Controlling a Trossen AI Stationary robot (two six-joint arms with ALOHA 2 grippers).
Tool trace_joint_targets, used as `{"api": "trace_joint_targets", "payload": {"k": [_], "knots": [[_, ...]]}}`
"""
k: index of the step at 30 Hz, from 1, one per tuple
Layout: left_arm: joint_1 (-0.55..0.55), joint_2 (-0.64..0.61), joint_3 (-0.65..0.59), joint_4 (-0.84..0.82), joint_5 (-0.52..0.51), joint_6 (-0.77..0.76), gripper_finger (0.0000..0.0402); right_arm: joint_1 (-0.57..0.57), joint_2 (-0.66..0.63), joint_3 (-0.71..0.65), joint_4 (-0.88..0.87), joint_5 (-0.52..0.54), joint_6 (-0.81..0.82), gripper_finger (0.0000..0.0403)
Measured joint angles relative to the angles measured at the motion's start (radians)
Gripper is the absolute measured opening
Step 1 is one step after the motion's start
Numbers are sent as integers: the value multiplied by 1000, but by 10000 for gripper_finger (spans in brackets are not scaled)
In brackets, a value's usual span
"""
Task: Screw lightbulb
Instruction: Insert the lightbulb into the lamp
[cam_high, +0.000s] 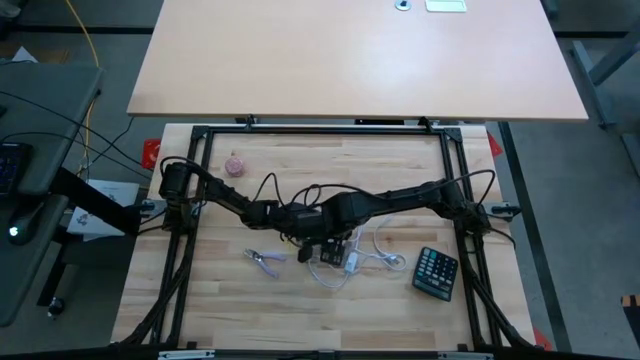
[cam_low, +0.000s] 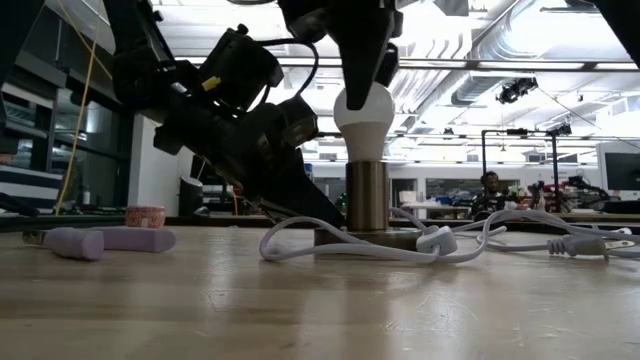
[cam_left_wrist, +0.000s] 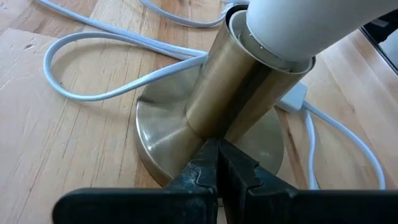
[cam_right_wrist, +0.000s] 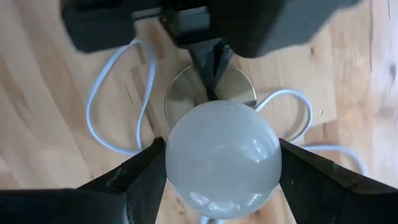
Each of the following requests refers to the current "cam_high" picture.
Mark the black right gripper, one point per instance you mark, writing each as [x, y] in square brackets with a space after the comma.
[342, 215]

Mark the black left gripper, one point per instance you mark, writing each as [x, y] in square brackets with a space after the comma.
[300, 222]

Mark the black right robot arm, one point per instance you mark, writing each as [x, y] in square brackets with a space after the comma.
[410, 197]

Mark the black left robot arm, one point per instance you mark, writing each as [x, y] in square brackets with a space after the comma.
[225, 192]

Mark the black calculator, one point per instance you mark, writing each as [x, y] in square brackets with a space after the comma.
[435, 274]

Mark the red triangular corner piece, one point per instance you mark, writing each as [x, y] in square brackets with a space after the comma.
[151, 155]
[494, 145]
[542, 342]

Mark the light wooden desk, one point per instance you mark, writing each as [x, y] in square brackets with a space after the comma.
[350, 60]

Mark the black desk support beam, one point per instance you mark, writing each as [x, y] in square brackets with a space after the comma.
[95, 200]

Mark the white sheet with drawing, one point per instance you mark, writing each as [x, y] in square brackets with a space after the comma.
[87, 222]

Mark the black round knob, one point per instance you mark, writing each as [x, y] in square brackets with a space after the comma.
[56, 306]

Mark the round silver desk grommet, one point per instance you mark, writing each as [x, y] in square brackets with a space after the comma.
[402, 5]

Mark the white flat pad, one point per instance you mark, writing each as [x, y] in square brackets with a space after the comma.
[445, 5]

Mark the black computer mouse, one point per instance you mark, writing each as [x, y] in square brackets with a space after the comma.
[20, 230]

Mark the grey side desk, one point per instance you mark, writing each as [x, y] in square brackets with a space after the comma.
[50, 100]

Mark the orange black striped object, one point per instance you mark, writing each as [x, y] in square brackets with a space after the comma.
[631, 306]

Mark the black keyboard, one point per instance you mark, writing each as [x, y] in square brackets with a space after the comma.
[12, 167]

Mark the grey metal table leg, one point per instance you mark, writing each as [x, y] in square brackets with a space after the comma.
[591, 85]

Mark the plain white paper sheet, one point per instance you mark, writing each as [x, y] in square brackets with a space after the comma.
[24, 56]

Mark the black aluminium rig frame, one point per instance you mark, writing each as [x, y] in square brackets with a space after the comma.
[325, 131]

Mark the silver bracket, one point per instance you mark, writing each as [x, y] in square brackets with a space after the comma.
[185, 355]
[465, 356]

